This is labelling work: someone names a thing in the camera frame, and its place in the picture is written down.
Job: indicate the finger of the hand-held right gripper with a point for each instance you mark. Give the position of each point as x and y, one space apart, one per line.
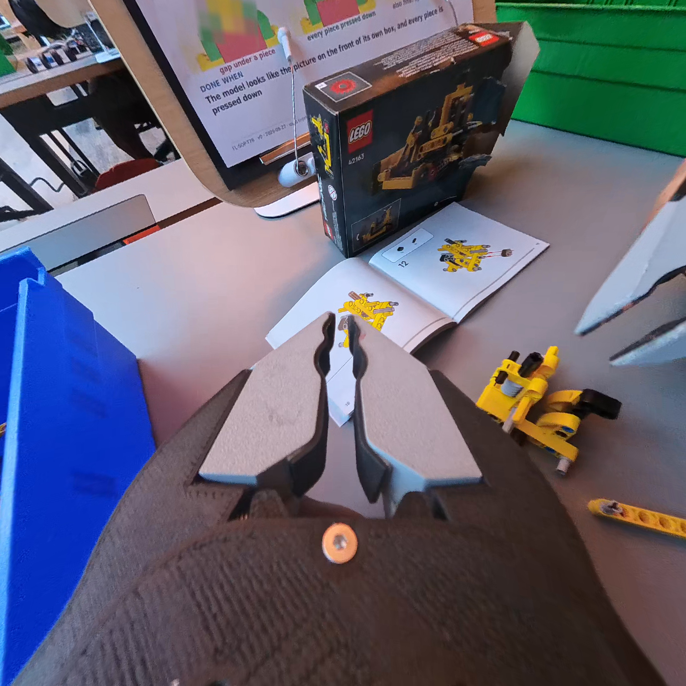
638 268
662 345

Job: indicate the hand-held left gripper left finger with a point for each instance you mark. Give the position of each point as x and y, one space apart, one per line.
262 412

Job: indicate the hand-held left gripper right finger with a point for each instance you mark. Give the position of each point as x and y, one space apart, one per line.
412 418

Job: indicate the yellow lego beam with pin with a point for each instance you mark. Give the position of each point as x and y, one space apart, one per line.
643 517

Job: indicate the yellow lego assembly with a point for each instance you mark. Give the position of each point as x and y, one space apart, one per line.
514 394

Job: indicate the open lego instruction booklet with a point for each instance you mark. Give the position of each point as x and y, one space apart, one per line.
471 278

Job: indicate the black lego set box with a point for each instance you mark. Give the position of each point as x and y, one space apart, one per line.
407 134

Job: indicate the blue plastic bin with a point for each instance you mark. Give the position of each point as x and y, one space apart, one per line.
69 429

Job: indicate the green plastic crate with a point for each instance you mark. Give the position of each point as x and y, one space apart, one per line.
589 69

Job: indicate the grey metal panel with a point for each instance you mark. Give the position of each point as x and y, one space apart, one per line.
80 225

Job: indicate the red stool seat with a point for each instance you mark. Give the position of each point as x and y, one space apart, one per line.
126 172

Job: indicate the metal rod stand white tip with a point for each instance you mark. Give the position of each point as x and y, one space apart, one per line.
293 107

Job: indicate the wooden table with black legs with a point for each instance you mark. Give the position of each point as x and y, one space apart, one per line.
53 80

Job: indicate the row of small dark rolls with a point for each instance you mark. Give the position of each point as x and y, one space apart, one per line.
51 58

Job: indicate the monitor with wooden frame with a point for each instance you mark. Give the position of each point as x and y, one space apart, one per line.
241 80

